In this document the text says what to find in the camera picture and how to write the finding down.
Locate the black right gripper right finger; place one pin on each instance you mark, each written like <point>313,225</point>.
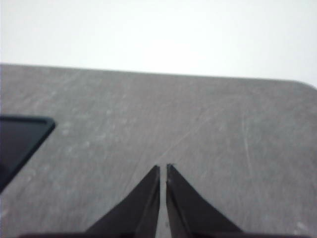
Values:
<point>190,215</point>

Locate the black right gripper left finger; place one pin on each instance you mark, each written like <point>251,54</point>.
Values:
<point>136,216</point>

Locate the dark teal rectangular tray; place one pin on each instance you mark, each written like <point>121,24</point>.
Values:
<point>20,137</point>

